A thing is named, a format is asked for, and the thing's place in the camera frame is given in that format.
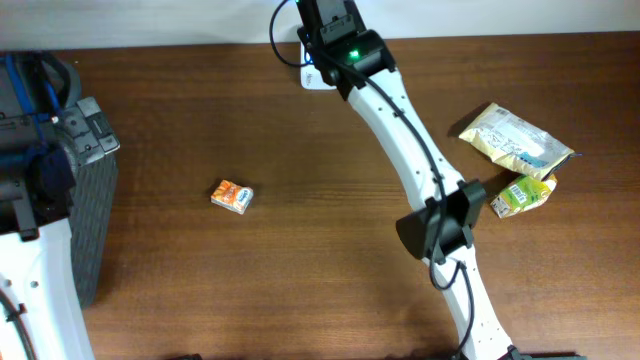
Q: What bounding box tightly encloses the green drink carton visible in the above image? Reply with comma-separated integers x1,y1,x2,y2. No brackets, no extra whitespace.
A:
490,175,558,218

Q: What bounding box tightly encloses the small orange white packet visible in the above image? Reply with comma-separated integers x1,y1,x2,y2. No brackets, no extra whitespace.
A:
210,180,254,215

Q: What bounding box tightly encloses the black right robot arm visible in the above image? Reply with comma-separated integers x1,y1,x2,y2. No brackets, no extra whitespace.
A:
296,0,523,359

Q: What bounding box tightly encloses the black camera cable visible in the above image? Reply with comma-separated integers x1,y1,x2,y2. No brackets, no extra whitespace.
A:
0,288,37,360
268,0,475,360

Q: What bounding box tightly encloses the black right camera cable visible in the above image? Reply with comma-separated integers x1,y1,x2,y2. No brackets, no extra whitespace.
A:
268,0,475,360

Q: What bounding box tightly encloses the grey plastic mesh basket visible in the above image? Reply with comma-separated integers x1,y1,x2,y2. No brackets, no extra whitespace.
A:
65,65,120,309

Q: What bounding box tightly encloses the yellow snack bag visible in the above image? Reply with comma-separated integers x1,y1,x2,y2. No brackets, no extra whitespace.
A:
459,103,578,181

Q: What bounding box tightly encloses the white barcode scanner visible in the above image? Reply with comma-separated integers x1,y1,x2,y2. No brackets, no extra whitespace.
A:
300,44,336,91

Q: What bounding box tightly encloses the black left camera cable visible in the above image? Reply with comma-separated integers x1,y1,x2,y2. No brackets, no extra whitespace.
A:
0,288,37,360

